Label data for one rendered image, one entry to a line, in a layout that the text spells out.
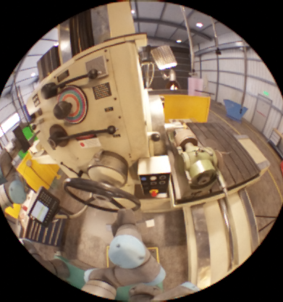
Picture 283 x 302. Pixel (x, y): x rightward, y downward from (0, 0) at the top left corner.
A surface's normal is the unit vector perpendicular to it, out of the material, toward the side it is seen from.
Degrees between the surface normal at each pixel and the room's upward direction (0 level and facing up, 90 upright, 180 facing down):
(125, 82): 90
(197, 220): 0
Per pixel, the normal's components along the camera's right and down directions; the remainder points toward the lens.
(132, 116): -0.02, 0.66
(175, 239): -0.12, -0.74
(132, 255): 0.07, -0.44
